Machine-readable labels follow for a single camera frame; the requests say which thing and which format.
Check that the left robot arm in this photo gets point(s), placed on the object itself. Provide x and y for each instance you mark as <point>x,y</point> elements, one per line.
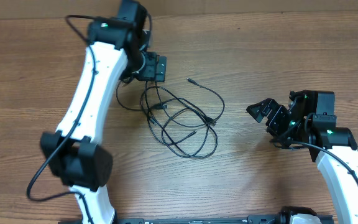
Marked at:
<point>116,51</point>

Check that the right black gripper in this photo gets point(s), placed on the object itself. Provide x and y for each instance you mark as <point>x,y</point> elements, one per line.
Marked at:
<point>263,107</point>

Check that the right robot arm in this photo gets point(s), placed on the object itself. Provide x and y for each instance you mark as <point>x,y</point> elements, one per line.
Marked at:
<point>309,122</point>

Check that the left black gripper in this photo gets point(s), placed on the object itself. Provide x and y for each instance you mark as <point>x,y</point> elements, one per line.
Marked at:
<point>151,74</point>

